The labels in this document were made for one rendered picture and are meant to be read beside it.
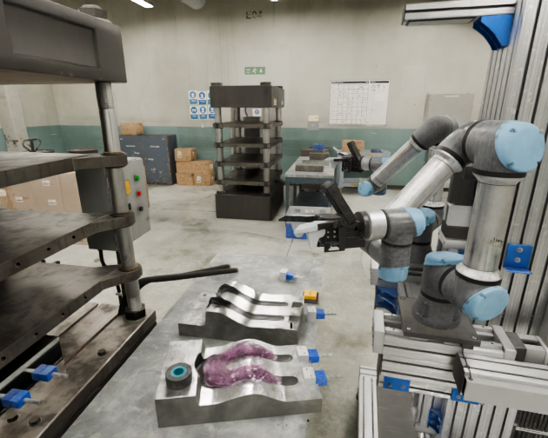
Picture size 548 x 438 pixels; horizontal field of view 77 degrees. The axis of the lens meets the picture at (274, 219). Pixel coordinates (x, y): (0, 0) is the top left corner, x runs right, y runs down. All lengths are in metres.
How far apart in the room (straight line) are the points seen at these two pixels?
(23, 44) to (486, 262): 1.36
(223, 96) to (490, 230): 4.66
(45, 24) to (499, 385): 1.67
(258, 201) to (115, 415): 4.41
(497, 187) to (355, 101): 6.79
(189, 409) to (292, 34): 7.37
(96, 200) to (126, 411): 0.90
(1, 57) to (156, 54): 7.72
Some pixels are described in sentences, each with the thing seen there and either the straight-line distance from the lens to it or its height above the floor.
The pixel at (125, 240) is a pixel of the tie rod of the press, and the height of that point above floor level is 1.18.
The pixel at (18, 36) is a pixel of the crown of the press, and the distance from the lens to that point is 1.22.
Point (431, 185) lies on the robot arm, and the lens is 1.06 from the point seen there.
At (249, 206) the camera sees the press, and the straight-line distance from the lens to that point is 5.45.
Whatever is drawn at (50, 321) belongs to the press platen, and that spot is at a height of 1.03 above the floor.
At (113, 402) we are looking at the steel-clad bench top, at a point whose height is 0.80.
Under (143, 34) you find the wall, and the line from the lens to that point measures 8.98.
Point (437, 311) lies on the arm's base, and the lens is 1.25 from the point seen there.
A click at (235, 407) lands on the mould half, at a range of 1.19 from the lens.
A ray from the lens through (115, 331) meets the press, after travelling 1.72.
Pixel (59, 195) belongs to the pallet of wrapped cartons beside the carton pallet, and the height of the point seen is 0.64.
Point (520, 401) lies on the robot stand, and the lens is 1.32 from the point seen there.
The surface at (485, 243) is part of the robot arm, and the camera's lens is 1.06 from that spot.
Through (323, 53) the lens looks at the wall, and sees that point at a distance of 7.80.
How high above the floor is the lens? 1.71
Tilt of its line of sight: 18 degrees down
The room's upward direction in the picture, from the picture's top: straight up
